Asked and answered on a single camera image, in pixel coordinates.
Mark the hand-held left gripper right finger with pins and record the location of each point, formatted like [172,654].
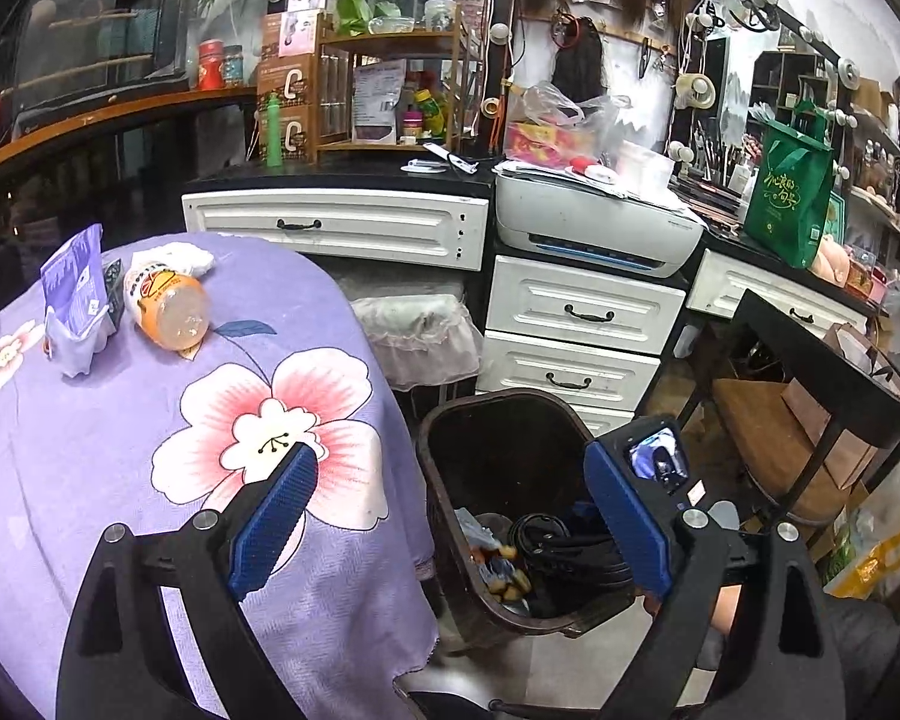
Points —
[626,521]

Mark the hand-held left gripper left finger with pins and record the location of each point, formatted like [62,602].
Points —
[274,525]

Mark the dark brown trash bin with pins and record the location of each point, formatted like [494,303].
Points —
[510,450]

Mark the clear snack packet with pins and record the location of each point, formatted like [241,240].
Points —
[495,562]

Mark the plastic bottle with orange label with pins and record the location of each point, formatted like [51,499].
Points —
[169,304]

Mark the white tissue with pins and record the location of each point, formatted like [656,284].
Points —
[187,259]

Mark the dark brown snack wrapper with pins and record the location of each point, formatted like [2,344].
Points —
[112,292]

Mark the purple snack packet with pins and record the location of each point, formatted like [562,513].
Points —
[75,292]

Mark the person's right forearm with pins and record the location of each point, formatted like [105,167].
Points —
[870,652]

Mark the white cabinet drawer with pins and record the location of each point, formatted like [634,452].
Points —
[585,304]
[607,418]
[570,371]

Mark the purple floral tablecloth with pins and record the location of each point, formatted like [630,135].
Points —
[120,465]

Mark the brown paper bag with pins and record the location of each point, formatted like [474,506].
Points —
[825,427]

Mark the black side table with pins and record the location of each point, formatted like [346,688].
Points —
[810,352]

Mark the white desk drawer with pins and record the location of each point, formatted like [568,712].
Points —
[765,285]

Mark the lace covered stool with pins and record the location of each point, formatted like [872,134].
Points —
[420,337]

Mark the white printer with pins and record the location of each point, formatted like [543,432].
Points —
[592,225]

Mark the pink doll figure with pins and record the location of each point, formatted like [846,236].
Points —
[831,262]

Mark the white plastic container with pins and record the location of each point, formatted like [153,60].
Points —
[645,169]

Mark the green tote bag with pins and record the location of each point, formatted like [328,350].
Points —
[787,195]

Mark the wide white drawer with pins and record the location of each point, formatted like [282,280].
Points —
[345,229]

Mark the clear bag of red packets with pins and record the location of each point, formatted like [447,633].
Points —
[555,131]

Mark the green spray bottle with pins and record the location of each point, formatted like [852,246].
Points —
[274,135]

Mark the brown carton box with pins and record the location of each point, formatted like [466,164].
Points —
[296,135]
[289,82]

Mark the dark hanging wig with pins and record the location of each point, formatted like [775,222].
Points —
[579,64]

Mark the wooden counter shelf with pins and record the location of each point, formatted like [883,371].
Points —
[82,131]

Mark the glass jar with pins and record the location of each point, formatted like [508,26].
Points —
[232,66]

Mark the red tin can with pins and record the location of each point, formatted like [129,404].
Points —
[210,66]

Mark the pink printed box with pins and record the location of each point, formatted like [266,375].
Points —
[298,31]

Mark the bamboo shelf rack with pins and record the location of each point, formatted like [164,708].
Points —
[390,41]

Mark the black framed glass cage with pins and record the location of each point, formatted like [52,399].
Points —
[97,22]

